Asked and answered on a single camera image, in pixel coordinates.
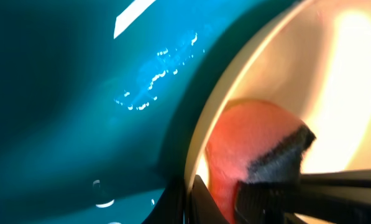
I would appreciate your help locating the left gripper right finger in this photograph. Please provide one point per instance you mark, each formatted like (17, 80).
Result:
(203, 209)

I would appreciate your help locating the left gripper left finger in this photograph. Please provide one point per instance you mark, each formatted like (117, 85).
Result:
(170, 207)

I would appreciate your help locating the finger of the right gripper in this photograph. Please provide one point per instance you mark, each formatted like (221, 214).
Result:
(282, 186)
(286, 212)

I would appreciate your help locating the orange and dark sponge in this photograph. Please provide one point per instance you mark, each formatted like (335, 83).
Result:
(254, 141)

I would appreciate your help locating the yellow-green plate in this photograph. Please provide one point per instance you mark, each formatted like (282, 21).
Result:
(314, 60)

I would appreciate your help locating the teal plastic tray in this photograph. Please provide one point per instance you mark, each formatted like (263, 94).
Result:
(99, 100)

